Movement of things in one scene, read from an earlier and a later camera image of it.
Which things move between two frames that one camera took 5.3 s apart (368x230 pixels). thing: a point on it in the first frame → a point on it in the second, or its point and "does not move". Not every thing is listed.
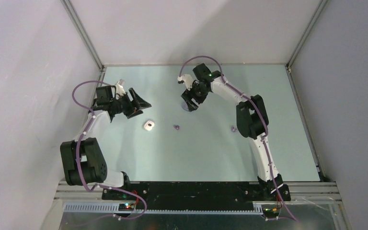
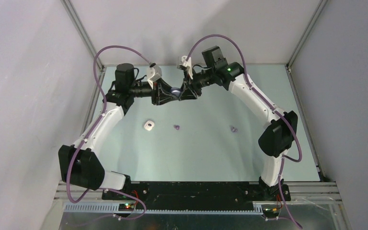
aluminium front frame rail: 327,191 does not move
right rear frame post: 323,3 does not move
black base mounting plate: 189,195 does not move
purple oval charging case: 185,106 → 176,91
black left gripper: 141,104 → 159,88
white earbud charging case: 149,125 does not move
